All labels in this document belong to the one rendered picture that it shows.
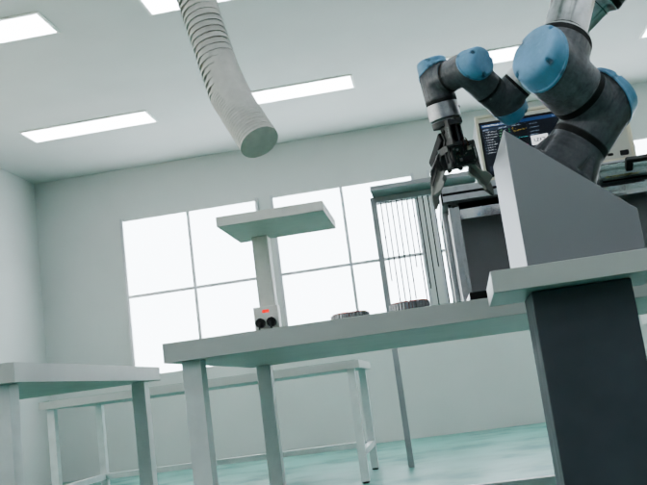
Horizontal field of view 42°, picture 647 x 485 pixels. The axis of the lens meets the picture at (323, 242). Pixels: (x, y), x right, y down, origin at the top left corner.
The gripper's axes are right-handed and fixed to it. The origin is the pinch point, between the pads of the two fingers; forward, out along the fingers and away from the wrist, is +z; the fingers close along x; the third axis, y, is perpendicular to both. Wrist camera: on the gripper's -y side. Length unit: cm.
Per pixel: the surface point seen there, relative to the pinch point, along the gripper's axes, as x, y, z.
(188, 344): -71, -25, 17
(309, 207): -19, -85, -14
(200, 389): -70, -27, 29
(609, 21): 343, -433, -135
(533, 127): 42, -37, -18
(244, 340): -57, -21, 19
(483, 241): 24, -50, 11
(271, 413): -46, -110, 52
